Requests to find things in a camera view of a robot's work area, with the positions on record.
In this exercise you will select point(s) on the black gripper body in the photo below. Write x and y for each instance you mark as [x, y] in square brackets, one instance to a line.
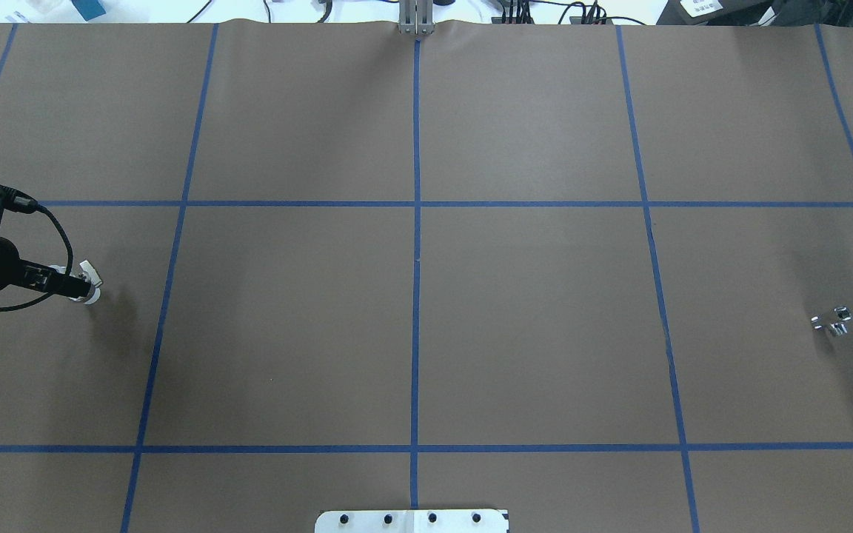
[4, 265]

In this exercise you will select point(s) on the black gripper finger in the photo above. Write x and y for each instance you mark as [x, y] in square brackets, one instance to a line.
[79, 284]

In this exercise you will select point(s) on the white PPR valve metal handle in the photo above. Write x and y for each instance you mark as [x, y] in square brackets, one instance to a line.
[87, 271]

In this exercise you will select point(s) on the chrome tee pipe fitting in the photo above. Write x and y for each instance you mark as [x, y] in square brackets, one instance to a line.
[834, 323]

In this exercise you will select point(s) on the blue box on desk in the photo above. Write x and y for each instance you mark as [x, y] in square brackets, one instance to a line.
[89, 9]

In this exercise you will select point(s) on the aluminium frame post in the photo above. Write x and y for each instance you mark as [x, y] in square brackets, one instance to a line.
[415, 17]

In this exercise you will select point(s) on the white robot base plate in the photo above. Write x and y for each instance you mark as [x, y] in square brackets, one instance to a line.
[414, 520]

